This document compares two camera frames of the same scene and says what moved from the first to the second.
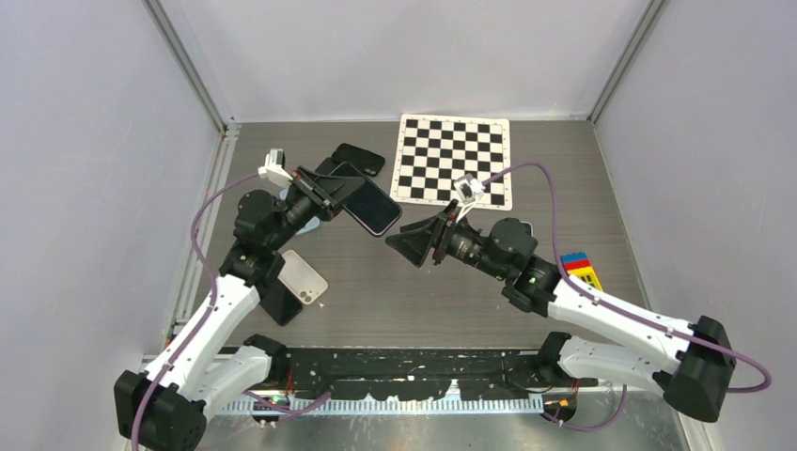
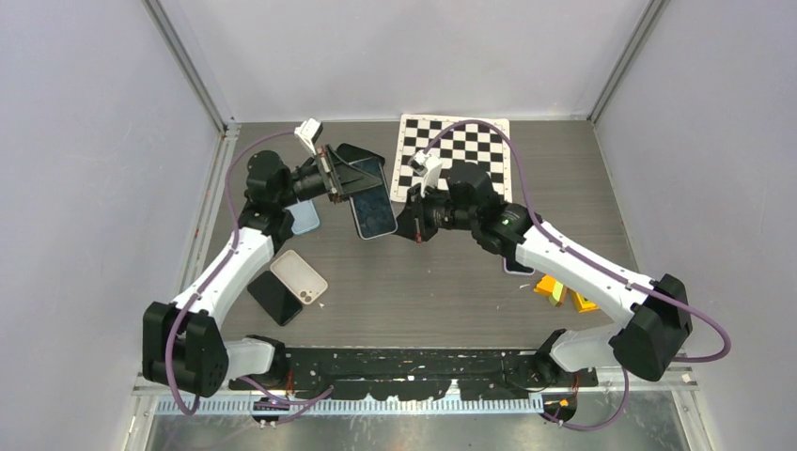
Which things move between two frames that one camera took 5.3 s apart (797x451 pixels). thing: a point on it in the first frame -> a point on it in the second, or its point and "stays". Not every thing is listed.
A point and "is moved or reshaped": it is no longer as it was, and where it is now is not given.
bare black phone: (280, 303) stays
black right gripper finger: (415, 241) -> (409, 223)
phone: (369, 206) is moved or reshaped
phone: (300, 279) stays
